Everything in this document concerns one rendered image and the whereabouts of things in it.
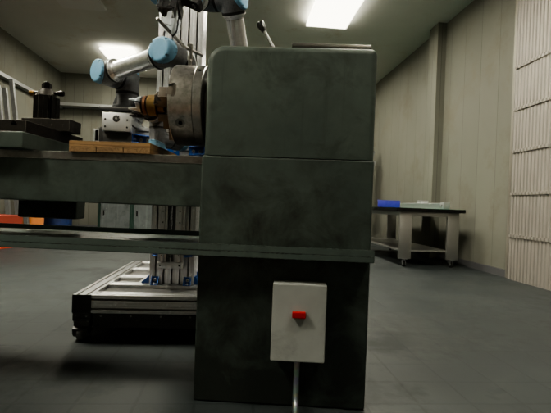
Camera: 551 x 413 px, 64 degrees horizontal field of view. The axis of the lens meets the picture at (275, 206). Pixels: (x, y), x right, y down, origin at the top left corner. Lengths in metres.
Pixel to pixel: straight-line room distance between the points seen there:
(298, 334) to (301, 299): 0.12
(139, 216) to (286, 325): 7.29
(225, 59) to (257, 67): 0.12
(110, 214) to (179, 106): 7.17
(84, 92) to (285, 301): 9.97
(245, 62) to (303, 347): 0.99
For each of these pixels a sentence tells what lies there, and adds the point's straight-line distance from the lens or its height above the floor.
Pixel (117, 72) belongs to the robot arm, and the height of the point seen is 1.31.
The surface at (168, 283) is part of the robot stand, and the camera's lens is 2.62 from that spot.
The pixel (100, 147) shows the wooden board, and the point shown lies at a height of 0.88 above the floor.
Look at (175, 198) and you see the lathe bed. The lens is 1.66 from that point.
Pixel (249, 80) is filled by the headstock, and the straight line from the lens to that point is 1.62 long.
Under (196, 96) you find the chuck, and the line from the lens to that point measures 1.70.
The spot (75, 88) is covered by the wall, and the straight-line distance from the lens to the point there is 11.25.
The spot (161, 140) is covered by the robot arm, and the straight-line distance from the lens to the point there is 2.12.
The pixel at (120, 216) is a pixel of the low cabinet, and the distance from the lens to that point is 8.75.
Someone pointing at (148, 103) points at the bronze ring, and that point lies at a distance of 1.86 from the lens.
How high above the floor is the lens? 0.70
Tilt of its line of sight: level
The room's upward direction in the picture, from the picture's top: 2 degrees clockwise
